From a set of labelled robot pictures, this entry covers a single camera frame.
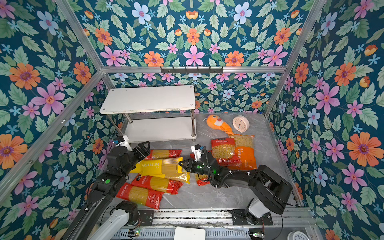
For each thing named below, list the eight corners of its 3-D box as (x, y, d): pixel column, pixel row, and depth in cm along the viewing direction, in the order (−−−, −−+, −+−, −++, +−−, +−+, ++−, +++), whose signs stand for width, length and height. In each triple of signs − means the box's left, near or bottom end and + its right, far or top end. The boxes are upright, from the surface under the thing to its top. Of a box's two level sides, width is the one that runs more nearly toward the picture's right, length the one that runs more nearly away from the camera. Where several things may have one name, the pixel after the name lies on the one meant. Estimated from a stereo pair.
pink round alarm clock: (230, 127, 113) (233, 117, 104) (234, 122, 116) (237, 112, 107) (244, 134, 108) (248, 124, 99) (248, 129, 112) (252, 119, 103)
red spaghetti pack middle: (134, 185, 86) (131, 183, 83) (140, 174, 90) (138, 171, 87) (179, 196, 82) (178, 194, 79) (183, 183, 87) (182, 181, 84)
